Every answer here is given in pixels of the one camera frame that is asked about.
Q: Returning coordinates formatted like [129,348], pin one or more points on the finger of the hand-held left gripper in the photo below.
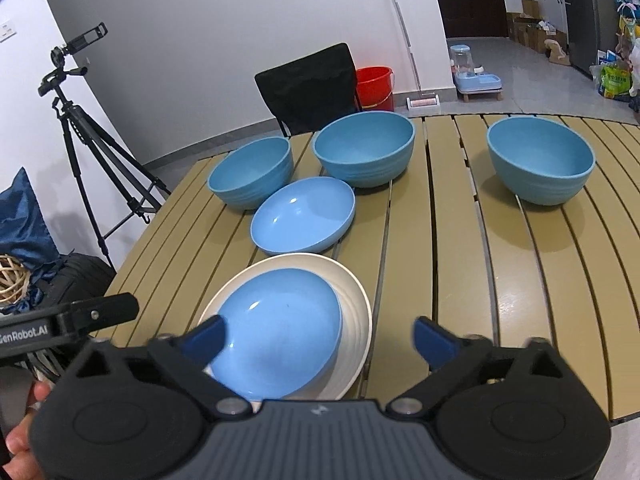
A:
[95,315]

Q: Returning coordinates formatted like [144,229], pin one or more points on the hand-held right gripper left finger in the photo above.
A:
[207,337]

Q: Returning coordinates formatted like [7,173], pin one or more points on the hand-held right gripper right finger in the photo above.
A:
[435,342]

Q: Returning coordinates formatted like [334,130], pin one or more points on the blue shallow plate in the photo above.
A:
[280,325]
[302,215]

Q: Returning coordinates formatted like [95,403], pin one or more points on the cream plate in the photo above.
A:
[357,320]

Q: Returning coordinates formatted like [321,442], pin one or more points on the blue deep bowl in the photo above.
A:
[365,147]
[542,160]
[250,172]

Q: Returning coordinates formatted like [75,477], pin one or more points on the person's left hand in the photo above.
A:
[17,447]

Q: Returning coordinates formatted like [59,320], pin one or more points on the black bag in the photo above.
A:
[85,275]

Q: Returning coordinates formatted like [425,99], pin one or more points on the wicker ball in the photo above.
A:
[12,280]

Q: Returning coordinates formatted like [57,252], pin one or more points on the tan slatted folding table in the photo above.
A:
[500,270]

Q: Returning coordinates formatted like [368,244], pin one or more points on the blue cushion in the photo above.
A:
[25,220]

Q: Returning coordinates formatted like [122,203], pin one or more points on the black tripod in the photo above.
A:
[90,160]

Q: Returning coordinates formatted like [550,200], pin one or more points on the red bucket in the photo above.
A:
[375,87]

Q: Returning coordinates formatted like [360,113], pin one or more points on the blue pet feeder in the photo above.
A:
[472,77]

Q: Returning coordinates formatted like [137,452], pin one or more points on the black fabric chair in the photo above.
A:
[310,90]

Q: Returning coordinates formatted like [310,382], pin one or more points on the flat mop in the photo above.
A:
[405,45]

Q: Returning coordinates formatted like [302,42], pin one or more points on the tan cardboard cat scratcher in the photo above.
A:
[557,52]

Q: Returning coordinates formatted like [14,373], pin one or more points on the green pet food bag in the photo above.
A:
[615,82]

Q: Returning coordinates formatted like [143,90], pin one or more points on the pile of small cardboard boxes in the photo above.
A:
[530,27]

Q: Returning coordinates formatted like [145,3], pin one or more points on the white plastic bag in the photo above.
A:
[635,67]

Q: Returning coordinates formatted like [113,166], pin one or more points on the white base cabinet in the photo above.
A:
[547,0]

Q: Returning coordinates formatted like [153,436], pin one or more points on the grey refrigerator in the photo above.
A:
[600,10]

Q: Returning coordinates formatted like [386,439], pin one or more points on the blue gift bag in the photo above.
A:
[629,15]

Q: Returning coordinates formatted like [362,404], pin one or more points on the white wall switch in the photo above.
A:
[6,31]

